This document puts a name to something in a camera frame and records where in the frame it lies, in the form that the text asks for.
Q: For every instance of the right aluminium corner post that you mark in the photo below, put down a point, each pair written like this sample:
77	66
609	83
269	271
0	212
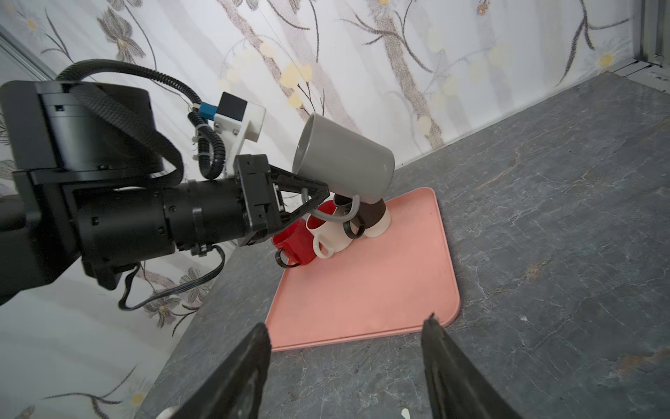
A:
651	32

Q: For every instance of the black mug white base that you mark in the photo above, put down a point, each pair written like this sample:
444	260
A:
371	220

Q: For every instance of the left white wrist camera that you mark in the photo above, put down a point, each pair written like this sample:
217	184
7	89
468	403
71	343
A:
235	121

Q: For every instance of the pink plastic tray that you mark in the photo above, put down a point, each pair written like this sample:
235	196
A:
377	287

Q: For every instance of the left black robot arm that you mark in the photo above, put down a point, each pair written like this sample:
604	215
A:
96	182

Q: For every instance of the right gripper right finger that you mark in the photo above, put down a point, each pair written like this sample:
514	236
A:
455	386

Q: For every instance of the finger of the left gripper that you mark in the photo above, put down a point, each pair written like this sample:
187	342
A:
296	205
291	183

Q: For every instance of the tall grey mug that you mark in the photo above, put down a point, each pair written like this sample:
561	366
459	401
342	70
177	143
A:
348	163

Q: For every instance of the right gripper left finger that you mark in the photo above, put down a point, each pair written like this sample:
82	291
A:
235	389

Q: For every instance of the red mug black handle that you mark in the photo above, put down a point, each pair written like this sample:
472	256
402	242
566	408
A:
294	246

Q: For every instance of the white mug red inside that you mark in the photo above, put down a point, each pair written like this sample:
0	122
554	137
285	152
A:
329	237

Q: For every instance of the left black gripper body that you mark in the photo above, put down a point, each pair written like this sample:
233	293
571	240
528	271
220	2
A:
259	182

